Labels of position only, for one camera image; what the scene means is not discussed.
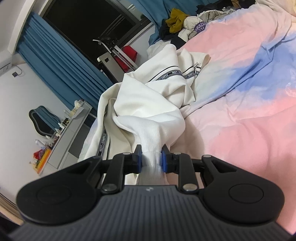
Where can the white bedding bundle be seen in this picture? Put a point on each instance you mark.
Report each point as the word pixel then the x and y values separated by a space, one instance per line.
pixel 156 48

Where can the white dressing table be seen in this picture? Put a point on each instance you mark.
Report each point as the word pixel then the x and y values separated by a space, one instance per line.
pixel 68 146

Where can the black garment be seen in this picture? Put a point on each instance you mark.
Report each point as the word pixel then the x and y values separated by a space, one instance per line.
pixel 165 35

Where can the mustard yellow garment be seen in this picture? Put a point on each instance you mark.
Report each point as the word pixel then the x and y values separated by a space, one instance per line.
pixel 176 20

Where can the dark window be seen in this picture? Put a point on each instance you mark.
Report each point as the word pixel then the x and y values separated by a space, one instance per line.
pixel 93 27

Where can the right blue curtain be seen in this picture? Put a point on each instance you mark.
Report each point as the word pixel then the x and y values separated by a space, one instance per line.
pixel 158 10

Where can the red cloth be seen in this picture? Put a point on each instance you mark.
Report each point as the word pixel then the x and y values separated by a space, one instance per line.
pixel 125 58

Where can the white sweatpants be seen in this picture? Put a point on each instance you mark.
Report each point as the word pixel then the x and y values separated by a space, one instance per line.
pixel 146 109

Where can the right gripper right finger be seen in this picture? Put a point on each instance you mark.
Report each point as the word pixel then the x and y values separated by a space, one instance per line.
pixel 226 191

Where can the grey white jacket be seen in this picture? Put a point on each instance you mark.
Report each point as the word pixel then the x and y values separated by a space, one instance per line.
pixel 193 25

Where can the white air conditioner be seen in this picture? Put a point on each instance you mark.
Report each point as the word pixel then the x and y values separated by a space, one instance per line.
pixel 5 61

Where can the folded drying rack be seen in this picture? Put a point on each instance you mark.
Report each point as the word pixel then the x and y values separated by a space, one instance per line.
pixel 109 63

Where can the tissue box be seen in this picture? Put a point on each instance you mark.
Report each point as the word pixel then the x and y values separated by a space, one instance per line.
pixel 77 106

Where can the wavy black-framed mirror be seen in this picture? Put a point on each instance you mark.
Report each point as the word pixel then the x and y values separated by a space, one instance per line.
pixel 45 123

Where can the pastel tie-dye duvet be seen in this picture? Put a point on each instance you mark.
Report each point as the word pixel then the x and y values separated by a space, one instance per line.
pixel 244 112

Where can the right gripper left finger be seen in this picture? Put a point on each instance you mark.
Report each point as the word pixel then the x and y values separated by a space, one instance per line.
pixel 71 193

